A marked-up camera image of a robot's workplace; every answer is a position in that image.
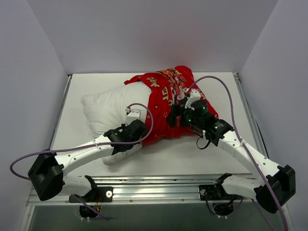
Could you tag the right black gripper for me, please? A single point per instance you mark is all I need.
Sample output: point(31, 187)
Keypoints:
point(174, 114)

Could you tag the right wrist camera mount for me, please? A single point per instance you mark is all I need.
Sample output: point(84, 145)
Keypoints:
point(193, 96)

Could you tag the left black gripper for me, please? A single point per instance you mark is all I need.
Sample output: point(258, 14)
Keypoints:
point(138, 127)

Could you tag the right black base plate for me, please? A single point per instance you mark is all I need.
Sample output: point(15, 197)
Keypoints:
point(213, 192)

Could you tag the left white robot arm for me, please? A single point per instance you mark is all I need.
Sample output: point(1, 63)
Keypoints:
point(50, 173)

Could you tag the right side aluminium rail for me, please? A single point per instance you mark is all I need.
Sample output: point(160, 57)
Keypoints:
point(258, 139)

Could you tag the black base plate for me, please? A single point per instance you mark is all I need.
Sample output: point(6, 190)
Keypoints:
point(213, 192)
point(100, 194)

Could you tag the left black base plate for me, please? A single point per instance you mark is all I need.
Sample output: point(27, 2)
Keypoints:
point(100, 194)

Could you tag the aluminium front rail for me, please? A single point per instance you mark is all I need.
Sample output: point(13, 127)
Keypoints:
point(154, 190)

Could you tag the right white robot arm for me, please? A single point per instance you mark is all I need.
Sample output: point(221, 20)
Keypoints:
point(272, 186)

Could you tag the white pillow insert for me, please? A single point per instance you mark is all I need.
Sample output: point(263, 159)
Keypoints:
point(106, 110)

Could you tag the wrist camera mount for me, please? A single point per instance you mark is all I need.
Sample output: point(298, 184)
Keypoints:
point(193, 96)
point(132, 115)

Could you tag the red printed pillowcase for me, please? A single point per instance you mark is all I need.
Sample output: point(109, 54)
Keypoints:
point(167, 88)

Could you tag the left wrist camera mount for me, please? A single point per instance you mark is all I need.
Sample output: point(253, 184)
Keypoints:
point(132, 115)

